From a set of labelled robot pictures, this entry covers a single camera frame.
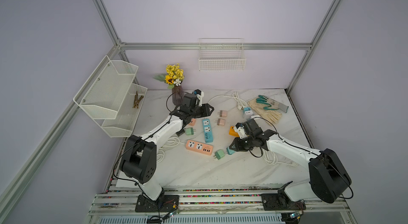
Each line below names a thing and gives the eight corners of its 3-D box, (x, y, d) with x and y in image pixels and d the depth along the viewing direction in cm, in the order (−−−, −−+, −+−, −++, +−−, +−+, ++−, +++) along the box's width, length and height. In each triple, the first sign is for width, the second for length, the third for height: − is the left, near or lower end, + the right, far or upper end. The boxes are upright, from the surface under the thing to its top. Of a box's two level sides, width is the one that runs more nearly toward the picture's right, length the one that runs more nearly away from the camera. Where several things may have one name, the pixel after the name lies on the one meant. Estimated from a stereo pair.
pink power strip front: (184, 149, 93) (184, 147, 91) (188, 140, 96) (187, 138, 94) (211, 156, 90) (211, 154, 88) (213, 147, 94) (213, 145, 92)
